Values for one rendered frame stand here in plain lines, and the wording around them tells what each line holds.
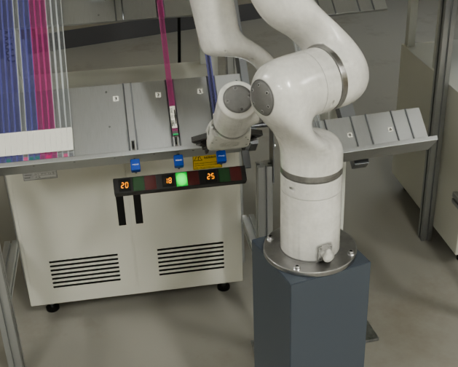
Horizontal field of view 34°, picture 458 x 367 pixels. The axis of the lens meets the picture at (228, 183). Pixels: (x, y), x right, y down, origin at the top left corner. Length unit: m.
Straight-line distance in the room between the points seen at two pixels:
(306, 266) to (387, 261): 1.33
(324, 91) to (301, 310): 0.44
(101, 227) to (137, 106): 0.55
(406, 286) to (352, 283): 1.15
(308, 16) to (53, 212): 1.24
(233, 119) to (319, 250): 0.32
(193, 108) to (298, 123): 0.71
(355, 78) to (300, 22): 0.14
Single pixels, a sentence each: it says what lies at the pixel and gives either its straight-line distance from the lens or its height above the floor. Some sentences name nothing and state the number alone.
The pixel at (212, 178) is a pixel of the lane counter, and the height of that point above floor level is 0.65.
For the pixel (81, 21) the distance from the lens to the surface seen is 2.09.
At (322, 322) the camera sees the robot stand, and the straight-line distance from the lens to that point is 1.56.
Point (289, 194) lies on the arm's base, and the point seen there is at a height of 0.85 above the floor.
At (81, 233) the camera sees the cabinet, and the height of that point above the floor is 0.32.
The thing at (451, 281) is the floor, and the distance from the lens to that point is 2.74.
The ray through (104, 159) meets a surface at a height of 0.71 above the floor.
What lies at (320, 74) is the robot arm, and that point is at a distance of 1.33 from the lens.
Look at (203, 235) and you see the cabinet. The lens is 2.44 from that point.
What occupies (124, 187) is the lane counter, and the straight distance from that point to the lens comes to 1.94.
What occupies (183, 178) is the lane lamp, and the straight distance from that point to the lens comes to 1.94.
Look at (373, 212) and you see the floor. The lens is 3.09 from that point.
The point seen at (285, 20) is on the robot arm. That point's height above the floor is 1.17.
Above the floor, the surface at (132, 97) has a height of 0.83.
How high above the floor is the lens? 1.56
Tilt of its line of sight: 28 degrees down
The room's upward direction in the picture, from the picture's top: 2 degrees counter-clockwise
